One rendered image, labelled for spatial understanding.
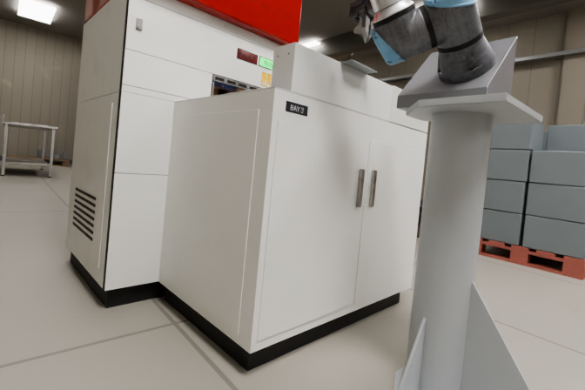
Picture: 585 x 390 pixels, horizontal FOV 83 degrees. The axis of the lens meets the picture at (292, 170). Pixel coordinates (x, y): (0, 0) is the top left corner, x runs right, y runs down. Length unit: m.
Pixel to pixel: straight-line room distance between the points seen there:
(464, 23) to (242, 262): 0.87
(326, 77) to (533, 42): 6.40
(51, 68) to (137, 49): 9.86
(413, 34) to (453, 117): 0.25
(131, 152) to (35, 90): 9.81
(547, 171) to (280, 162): 2.50
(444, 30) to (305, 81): 0.39
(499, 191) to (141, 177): 2.71
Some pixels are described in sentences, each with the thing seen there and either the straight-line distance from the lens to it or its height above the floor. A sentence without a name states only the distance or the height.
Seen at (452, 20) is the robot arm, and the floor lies 1.02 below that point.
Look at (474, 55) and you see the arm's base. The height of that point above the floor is 0.95.
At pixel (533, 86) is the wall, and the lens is 7.09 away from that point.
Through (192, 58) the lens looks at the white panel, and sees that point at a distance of 1.53.
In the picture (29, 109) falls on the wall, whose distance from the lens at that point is 11.11.
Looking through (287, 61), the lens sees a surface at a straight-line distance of 1.01.
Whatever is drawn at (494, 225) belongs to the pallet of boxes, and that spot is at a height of 0.27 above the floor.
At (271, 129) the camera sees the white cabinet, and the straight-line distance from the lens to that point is 0.92.
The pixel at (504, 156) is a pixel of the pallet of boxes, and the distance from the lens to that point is 3.23.
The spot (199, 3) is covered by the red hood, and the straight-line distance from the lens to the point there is 1.55.
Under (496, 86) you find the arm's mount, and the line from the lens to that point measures 1.07.
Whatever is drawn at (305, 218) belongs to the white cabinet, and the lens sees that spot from 1.04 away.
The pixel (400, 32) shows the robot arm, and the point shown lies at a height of 0.99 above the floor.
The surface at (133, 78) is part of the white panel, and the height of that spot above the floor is 0.87.
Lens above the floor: 0.62
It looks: 1 degrees down
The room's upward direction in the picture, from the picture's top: 5 degrees clockwise
